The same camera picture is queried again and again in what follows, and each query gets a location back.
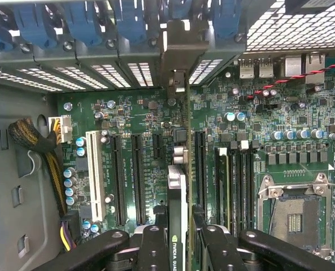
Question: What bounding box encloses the white power connector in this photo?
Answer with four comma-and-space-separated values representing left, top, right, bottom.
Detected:
47, 115, 73, 145

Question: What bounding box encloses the green motherboard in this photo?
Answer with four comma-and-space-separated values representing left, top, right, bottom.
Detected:
55, 53, 335, 263

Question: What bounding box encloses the red and black twisted wire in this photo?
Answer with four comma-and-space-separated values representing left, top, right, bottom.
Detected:
246, 60, 335, 99

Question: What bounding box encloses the CPU socket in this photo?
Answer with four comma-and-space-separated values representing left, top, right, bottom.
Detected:
256, 173, 335, 260

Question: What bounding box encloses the open black PC case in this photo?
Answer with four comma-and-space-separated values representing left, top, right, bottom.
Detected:
0, 0, 335, 271

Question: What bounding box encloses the perforated silver slot cover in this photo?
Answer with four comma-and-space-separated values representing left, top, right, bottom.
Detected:
0, 69, 63, 94
90, 64, 132, 89
127, 62, 154, 88
16, 67, 86, 91
189, 58, 224, 85
54, 66, 109, 90

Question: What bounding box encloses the black sleeved power cable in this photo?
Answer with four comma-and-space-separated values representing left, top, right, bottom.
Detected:
8, 117, 82, 253

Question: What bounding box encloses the white expansion slot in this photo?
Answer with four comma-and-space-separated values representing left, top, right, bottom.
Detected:
85, 130, 107, 224

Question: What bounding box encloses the silver USB port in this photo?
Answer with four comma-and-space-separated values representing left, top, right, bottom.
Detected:
238, 58, 255, 80
258, 58, 275, 79

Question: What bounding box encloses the RAM slot with black clips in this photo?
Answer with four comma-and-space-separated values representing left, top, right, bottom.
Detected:
230, 142, 240, 238
248, 141, 257, 226

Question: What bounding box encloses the silver rear connector block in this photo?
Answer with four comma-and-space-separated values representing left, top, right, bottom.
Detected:
304, 52, 327, 85
280, 55, 305, 78

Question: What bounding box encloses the RAM slot with white clips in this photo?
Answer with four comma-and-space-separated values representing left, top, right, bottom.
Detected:
238, 140, 249, 235
214, 146, 232, 238

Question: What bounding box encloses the short black expansion slot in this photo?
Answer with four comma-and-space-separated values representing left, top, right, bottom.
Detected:
151, 132, 165, 159

